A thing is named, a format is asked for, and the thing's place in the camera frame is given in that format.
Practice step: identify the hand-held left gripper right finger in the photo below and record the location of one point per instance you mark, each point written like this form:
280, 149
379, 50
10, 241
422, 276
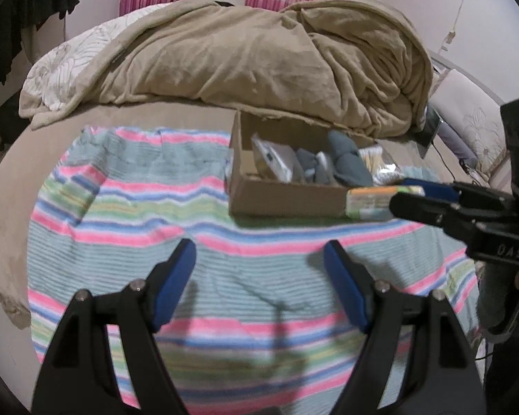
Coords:
346, 287

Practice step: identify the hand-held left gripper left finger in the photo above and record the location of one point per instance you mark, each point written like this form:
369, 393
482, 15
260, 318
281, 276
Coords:
175, 285

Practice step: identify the striped towel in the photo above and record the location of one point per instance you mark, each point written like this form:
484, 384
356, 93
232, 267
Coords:
134, 224

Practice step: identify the cardboard box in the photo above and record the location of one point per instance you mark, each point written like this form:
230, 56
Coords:
281, 199

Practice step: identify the white floral pillow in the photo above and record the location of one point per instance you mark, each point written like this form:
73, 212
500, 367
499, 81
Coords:
475, 112

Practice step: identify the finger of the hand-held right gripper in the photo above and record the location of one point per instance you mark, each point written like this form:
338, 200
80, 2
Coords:
428, 214
432, 190

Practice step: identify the beige fleece blanket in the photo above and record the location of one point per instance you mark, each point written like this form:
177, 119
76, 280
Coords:
220, 60

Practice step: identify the white socks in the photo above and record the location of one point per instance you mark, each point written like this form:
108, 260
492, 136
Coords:
324, 160

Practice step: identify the bed with beige sheet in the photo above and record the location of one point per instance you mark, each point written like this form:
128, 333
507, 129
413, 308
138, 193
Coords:
8, 207

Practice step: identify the black hanging jackets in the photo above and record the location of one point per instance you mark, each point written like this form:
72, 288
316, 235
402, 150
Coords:
21, 8

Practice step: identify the cartoon print tissue packet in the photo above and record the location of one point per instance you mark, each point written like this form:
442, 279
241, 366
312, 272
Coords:
372, 203

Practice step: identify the clear plastic snack bag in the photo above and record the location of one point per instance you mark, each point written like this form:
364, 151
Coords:
272, 158

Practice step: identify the bag of cotton swabs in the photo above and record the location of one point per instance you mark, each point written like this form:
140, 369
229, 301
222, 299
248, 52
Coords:
380, 162

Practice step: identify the grey pillow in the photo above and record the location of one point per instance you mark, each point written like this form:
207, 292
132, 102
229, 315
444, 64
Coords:
454, 142

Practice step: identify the dark grey sock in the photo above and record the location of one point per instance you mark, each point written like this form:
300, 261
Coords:
311, 173

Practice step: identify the metal bed frame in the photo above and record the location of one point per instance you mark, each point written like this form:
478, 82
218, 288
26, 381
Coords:
467, 69

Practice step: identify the grey knitted sock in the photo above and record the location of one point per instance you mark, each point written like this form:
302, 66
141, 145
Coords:
350, 160

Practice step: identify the white floral quilt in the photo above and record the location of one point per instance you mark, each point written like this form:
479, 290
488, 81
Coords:
60, 69

